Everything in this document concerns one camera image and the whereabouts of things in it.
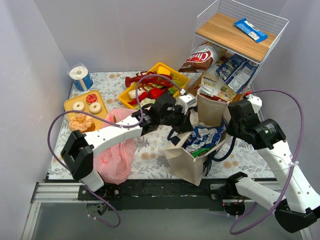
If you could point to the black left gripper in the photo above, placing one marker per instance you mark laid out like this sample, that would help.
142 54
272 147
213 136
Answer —
183 119

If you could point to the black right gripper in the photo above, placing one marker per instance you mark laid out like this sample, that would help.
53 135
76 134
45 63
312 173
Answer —
231 128

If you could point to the blue Doritos chips bag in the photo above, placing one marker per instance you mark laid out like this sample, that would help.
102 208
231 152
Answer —
203 138

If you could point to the beige canvas tote bag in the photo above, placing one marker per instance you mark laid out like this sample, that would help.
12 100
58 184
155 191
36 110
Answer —
181 163

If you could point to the green Chula chips bag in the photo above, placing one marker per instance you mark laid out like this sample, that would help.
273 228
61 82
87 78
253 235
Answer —
200 152

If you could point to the pink plastic bag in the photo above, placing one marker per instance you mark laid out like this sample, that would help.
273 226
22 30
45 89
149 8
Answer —
114 163

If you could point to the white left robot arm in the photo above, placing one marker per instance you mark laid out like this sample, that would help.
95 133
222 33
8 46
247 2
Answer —
81 148

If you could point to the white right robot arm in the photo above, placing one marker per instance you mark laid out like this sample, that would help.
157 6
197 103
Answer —
298 205

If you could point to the yellow food tray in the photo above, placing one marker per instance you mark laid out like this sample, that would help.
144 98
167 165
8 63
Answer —
177 77

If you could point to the red toy chili pepper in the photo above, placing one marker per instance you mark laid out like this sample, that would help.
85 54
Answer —
153 94

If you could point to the floral table mat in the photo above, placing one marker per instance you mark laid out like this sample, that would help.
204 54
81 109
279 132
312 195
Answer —
149 160

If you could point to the red toy lobster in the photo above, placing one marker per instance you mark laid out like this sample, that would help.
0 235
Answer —
150 81

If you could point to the orange snack bag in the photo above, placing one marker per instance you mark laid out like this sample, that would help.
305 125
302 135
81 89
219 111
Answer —
225 94

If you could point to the blue Kettle chips bag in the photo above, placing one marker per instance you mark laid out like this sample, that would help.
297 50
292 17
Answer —
236 72

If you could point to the white snack packet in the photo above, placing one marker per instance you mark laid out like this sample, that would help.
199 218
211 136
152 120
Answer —
210 84

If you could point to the brown Chula chips bag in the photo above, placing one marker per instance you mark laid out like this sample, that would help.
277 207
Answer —
201 59

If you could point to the white glazed donut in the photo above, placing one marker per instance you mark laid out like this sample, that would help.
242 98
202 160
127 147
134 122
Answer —
95 108
78 106

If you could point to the orange donut tray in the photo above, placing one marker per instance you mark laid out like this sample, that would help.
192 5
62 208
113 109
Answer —
68 107

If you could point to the red strawberry donut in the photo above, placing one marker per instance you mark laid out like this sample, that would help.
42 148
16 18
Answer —
91 98

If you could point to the toilet paper roll pack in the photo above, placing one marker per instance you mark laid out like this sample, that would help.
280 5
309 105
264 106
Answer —
81 78

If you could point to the small blue snack packet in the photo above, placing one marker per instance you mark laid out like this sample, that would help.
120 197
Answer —
250 30

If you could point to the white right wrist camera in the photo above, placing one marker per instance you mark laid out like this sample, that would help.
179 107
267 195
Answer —
255 101

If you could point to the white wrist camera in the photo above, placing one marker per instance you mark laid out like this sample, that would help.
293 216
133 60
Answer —
186 101
255 101

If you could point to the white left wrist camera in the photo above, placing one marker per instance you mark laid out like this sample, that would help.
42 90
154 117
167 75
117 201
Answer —
186 101

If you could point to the white wire shelf rack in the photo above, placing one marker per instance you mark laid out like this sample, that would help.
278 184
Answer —
215 24

